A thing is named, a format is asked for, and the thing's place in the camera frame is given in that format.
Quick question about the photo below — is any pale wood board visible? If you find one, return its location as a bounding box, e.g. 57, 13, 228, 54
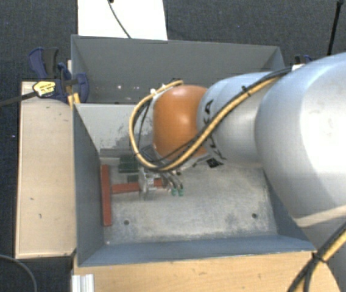
15, 82, 77, 260

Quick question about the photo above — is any grey metal bin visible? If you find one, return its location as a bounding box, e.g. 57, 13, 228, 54
70, 34, 317, 268

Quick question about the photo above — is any dark green flat block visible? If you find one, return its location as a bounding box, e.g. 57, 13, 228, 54
118, 154, 141, 174

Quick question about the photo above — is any red-brown flat block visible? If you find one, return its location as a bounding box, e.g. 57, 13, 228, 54
111, 183, 164, 195
101, 164, 113, 228

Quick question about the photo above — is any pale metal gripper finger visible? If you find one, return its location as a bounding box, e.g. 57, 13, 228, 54
138, 167, 147, 199
144, 177, 156, 201

